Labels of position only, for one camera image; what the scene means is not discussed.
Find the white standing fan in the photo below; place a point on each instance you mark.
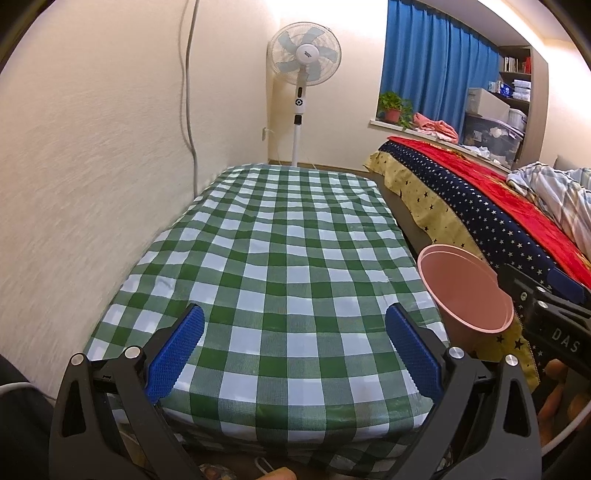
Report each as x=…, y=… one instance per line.
x=304, y=50

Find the pink plastic bucket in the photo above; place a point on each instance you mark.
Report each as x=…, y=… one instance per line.
x=461, y=295

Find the yellow star-print bed skirt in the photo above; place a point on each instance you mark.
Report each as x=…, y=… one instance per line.
x=429, y=207

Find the red blanket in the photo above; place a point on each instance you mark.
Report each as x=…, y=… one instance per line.
x=503, y=184

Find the clear plastic storage box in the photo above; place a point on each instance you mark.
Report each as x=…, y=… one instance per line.
x=494, y=138

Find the green checked tablecloth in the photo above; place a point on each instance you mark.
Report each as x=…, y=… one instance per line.
x=286, y=277

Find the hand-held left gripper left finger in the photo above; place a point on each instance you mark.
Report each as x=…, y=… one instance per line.
x=178, y=350

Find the potted green plant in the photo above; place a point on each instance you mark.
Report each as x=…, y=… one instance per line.
x=392, y=115

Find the blue curtain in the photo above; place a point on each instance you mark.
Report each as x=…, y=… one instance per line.
x=425, y=55

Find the white windowsill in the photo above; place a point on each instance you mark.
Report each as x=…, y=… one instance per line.
x=475, y=150

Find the person's right hand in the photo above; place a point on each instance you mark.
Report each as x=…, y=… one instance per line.
x=554, y=401

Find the white plastic container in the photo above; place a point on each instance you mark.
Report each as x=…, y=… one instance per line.
x=517, y=120

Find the grey headboard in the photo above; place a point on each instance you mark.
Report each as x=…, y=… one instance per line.
x=572, y=162

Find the blue and white packages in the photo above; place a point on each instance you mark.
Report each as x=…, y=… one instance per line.
x=512, y=90

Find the wooden bookshelf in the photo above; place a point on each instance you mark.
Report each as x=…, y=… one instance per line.
x=515, y=76

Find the row of books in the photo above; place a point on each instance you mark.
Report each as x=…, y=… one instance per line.
x=515, y=63

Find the beige cardboard box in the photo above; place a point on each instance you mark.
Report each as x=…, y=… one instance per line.
x=487, y=102

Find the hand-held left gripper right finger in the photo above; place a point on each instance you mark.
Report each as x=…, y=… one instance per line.
x=413, y=350

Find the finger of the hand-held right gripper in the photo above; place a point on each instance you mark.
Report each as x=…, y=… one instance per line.
x=568, y=284
x=519, y=286

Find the pink clothes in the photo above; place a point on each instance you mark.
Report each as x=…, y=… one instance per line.
x=436, y=128

